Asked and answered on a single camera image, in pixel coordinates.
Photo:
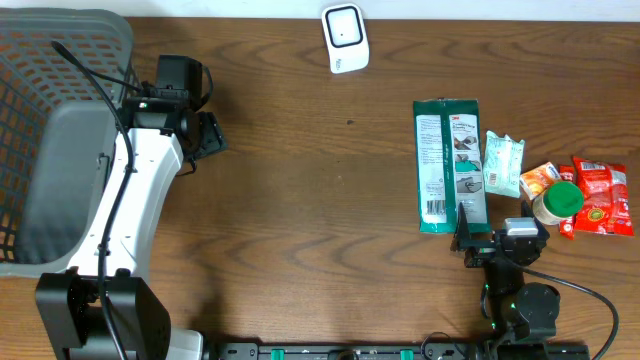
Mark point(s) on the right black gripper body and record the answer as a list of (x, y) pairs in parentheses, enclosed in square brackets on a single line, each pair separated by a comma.
[(482, 251)]

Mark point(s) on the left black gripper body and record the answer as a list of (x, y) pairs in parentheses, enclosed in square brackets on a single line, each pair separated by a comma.
[(211, 137)]

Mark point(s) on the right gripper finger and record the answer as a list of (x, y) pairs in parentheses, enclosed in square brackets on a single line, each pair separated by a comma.
[(526, 210), (462, 236)]

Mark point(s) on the orange snack packet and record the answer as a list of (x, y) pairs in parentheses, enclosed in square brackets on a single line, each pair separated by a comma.
[(535, 181)]

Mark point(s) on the green lid jar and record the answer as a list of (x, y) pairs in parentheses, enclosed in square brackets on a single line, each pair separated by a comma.
[(558, 203)]

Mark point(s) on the red instant coffee stick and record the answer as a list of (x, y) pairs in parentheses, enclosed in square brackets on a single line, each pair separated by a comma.
[(566, 227)]

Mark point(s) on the pale green wipes pack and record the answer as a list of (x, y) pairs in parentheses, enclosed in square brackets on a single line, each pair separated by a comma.
[(502, 164)]

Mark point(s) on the green 3M gloves package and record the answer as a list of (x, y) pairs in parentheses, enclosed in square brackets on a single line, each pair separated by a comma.
[(449, 166)]

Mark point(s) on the red snack bag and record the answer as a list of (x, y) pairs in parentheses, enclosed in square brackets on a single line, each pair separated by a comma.
[(606, 200)]

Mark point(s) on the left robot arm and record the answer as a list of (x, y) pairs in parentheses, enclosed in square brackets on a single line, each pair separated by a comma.
[(101, 306)]

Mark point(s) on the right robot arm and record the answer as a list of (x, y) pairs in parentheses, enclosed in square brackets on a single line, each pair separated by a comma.
[(523, 314)]

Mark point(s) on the white barcode scanner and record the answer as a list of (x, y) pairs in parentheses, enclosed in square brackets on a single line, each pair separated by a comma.
[(346, 38)]

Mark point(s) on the grey plastic mesh basket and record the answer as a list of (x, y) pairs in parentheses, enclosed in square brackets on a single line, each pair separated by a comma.
[(57, 134)]

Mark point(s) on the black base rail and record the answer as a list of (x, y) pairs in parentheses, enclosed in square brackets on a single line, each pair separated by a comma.
[(432, 350)]

